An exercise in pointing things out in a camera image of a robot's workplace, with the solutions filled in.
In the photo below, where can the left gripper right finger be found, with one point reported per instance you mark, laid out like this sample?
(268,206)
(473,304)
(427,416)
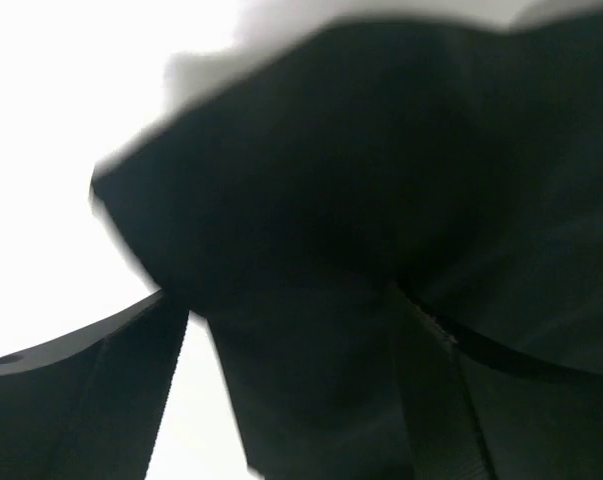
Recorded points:
(476,409)

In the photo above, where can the black shorts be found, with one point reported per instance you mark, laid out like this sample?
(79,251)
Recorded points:
(463,165)

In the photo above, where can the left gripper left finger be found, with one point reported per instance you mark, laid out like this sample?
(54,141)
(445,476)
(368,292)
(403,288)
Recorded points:
(88,405)

